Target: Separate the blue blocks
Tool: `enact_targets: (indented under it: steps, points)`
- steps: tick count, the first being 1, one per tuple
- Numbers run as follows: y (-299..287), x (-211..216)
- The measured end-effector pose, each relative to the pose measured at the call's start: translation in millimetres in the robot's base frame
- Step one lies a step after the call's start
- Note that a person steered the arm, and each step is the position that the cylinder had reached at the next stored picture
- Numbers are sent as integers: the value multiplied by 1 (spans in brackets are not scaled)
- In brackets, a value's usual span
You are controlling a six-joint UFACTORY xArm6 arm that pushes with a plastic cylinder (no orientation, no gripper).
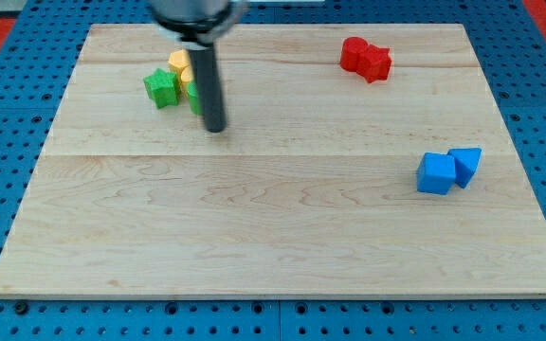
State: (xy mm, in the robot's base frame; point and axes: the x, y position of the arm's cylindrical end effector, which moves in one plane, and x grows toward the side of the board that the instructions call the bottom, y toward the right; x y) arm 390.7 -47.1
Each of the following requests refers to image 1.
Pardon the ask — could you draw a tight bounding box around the red cylinder block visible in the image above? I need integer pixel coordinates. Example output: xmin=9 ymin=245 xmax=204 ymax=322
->
xmin=339 ymin=36 xmax=369 ymax=72

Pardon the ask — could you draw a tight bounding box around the light wooden board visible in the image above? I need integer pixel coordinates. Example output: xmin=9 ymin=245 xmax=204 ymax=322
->
xmin=0 ymin=24 xmax=546 ymax=300

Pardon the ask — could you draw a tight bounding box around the yellow round block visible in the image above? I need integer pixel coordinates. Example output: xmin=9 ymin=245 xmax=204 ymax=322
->
xmin=179 ymin=66 xmax=194 ymax=97

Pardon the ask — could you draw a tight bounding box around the blue cube block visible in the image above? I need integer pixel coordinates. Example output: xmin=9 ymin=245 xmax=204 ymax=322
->
xmin=416 ymin=153 xmax=457 ymax=195

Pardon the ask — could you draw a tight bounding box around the yellow hexagon block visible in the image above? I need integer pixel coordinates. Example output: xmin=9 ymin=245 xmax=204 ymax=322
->
xmin=168 ymin=49 xmax=191 ymax=76

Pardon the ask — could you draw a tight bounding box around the green block behind rod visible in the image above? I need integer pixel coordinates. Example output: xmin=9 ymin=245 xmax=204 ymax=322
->
xmin=186 ymin=81 xmax=202 ymax=116

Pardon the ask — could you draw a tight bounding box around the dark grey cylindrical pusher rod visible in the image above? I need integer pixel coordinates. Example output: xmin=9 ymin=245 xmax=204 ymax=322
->
xmin=189 ymin=45 xmax=227 ymax=133

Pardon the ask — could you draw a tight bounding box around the blue triangular block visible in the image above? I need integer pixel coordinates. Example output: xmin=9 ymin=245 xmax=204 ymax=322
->
xmin=447 ymin=148 xmax=482 ymax=188

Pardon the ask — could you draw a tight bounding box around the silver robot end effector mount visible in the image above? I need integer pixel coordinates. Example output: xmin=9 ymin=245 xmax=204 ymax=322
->
xmin=147 ymin=0 xmax=247 ymax=47

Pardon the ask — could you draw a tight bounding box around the green star block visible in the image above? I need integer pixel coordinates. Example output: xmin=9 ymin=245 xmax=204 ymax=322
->
xmin=143 ymin=68 xmax=180 ymax=109

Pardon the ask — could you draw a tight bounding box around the red star block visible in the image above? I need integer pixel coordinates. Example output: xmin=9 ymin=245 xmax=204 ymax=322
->
xmin=356 ymin=45 xmax=392 ymax=83

